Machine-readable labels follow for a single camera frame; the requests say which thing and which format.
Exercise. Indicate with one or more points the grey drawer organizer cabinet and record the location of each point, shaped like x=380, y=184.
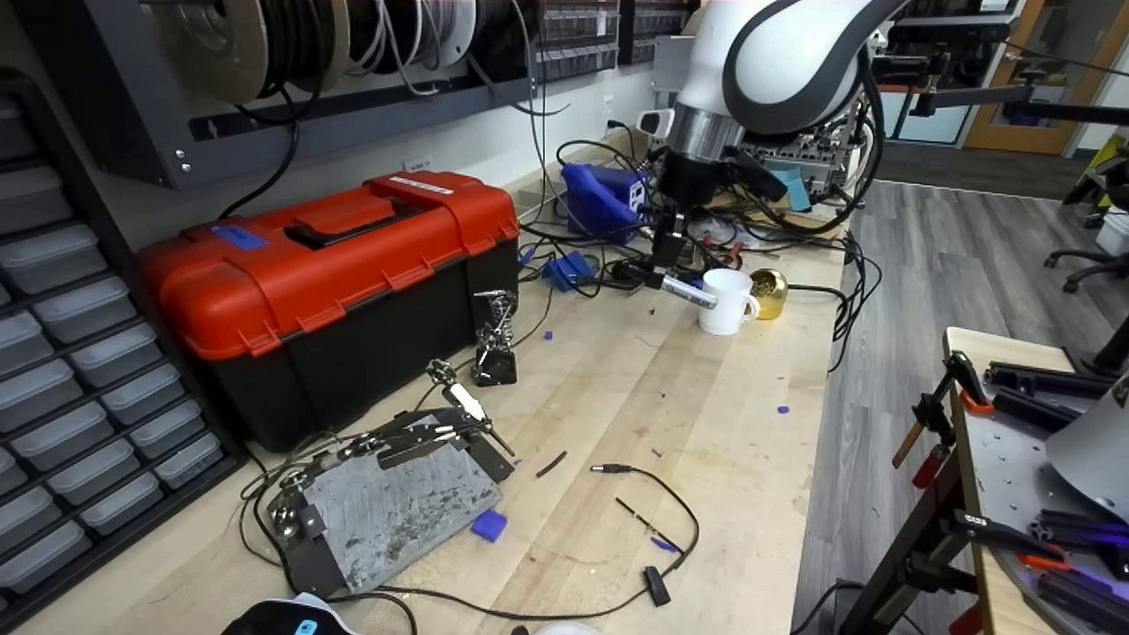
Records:
x=105, y=431

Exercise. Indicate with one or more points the blue soldering station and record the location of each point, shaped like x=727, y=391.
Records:
x=604, y=201

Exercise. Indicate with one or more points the black and silver marker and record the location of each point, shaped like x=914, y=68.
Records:
x=682, y=290

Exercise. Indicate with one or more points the wire spool rack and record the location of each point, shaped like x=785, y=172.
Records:
x=189, y=92

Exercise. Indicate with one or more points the small blue plastic block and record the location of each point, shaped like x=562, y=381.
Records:
x=489, y=528

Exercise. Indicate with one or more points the grey metal plate device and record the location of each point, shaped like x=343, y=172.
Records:
x=356, y=517

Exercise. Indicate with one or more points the white ceramic mug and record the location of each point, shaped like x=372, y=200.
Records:
x=733, y=300

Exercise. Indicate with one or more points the gold dome bell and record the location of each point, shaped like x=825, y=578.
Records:
x=771, y=290

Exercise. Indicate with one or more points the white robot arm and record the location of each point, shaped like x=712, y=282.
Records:
x=767, y=68

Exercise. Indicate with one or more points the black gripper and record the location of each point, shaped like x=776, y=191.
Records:
x=687, y=184

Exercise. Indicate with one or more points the small black clamp stand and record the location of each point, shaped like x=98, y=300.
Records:
x=496, y=358

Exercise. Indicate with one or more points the side table with clamps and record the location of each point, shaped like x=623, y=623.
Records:
x=1026, y=495

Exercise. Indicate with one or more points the red and black toolbox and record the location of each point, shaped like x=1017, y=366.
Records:
x=311, y=315

